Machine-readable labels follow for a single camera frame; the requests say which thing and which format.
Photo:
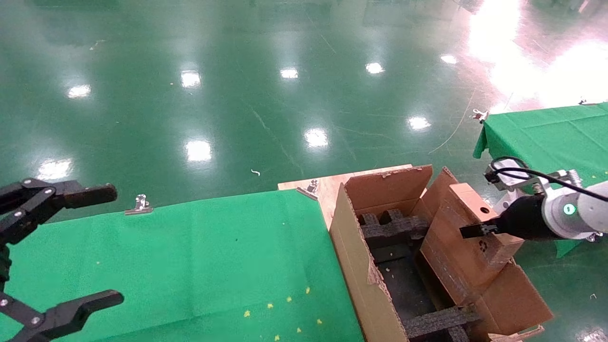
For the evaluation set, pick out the flat black foam liner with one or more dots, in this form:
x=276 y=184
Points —
x=408 y=285

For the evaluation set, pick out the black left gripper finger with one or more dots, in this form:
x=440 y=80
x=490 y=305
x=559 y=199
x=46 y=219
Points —
x=85 y=194
x=95 y=301

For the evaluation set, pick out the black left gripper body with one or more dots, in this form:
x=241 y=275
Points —
x=3 y=263

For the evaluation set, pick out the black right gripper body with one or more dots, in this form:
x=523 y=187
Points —
x=525 y=218

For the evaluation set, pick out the slim cardboard box with hole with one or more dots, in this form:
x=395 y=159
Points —
x=456 y=266

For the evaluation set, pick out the large open cardboard carton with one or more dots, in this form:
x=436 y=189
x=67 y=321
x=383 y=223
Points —
x=361 y=285

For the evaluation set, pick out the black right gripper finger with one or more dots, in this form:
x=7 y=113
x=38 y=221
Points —
x=479 y=230

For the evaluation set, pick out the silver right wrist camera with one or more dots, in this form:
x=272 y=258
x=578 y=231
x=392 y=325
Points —
x=508 y=178

